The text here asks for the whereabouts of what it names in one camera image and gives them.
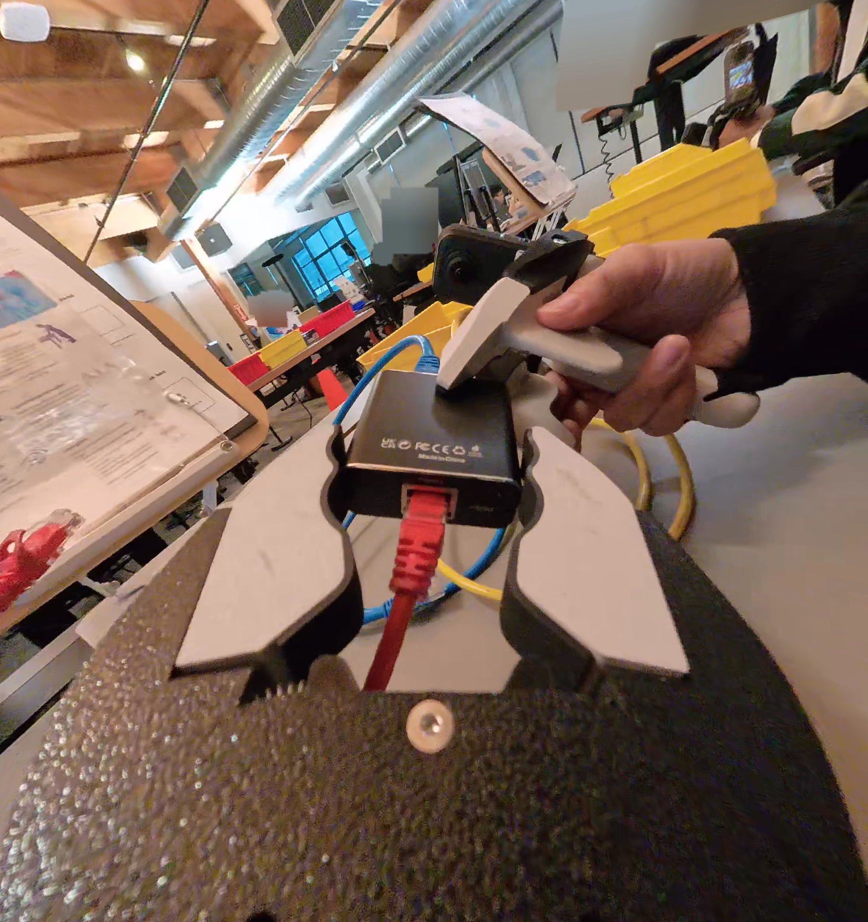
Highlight page holder ledge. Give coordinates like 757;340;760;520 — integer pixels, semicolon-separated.
1;360;240;581

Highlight white ceiling access point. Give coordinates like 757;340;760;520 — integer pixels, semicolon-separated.
0;2;51;42

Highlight stacked yellow bins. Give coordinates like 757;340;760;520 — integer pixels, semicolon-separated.
563;137;778;258

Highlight grey desk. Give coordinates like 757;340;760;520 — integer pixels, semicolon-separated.
0;169;868;922

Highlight silver ventilation duct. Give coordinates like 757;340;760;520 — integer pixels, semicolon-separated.
275;0;563;210
156;0;399;242

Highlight person's right hand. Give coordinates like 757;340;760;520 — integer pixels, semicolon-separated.
536;236;753;438

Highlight black network splitter box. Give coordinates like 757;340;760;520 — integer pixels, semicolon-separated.
343;369;525;528

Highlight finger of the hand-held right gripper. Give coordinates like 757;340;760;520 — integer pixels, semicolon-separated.
436;276;533;395
509;371;572;437

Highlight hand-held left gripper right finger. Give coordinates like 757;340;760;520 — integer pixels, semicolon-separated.
500;425;690;678

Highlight red network cable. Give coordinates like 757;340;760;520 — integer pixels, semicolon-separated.
0;486;452;692

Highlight printed instruction sheet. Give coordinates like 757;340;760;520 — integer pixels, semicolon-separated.
0;194;251;577

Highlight blue network cable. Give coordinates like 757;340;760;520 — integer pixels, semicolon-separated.
331;335;510;635

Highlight wooden document stand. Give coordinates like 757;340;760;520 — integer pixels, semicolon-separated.
0;180;270;645
416;94;579;211

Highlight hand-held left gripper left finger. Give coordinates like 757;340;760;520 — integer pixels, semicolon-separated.
173;425;366;674

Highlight small yellow bin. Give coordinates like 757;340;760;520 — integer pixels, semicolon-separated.
259;333;312;370

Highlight person's right forearm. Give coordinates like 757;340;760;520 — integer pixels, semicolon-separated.
709;169;868;390

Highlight yellow plastic bin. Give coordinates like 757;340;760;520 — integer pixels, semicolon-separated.
356;301;476;376

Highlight yellow network cable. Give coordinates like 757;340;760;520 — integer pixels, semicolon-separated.
434;414;696;602

